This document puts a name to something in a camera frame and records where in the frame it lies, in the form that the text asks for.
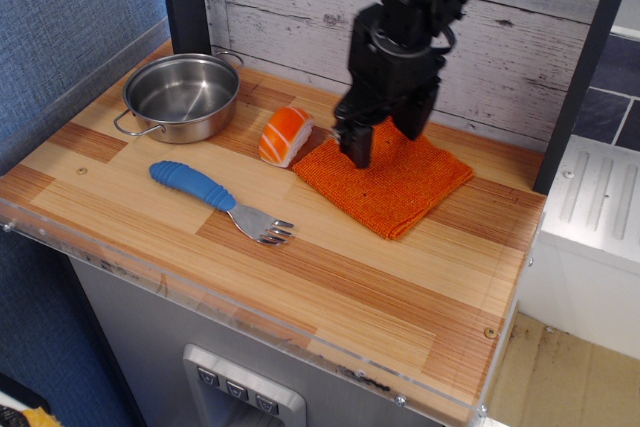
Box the yellow black object corner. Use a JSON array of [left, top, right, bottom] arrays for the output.
[[1, 403, 62, 427]]

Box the small steel pot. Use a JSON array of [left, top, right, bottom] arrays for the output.
[[114, 51, 244, 144]]

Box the orange knitted cloth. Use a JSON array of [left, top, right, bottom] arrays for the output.
[[293, 120, 473, 240]]

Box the silver toy appliance cabinet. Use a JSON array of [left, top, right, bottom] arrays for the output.
[[71, 259, 435, 426]]

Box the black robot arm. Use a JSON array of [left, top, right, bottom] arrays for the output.
[[333, 0, 467, 169]]

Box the white grooved box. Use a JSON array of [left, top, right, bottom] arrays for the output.
[[518, 136, 639, 358]]

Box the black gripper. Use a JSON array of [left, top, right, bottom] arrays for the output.
[[334, 4, 446, 168]]

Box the clear acrylic table guard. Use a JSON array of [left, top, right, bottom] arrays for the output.
[[1, 182, 543, 426]]

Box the toy salmon sushi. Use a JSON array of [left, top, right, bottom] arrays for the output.
[[258, 106, 315, 168]]

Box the blue handled metal fork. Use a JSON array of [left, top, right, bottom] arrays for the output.
[[149, 161, 294, 246]]

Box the silver button panel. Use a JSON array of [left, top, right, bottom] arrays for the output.
[[183, 344, 307, 426]]

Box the black vertical frame post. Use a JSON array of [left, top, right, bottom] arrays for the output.
[[533, 0, 622, 195]]

